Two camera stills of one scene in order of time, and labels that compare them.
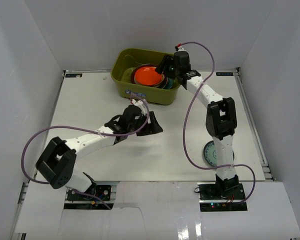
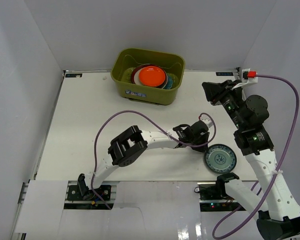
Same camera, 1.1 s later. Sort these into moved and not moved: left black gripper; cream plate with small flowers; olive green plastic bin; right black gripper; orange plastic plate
Moved: left black gripper; cream plate with small flowers; right black gripper
Not moved: orange plastic plate; olive green plastic bin
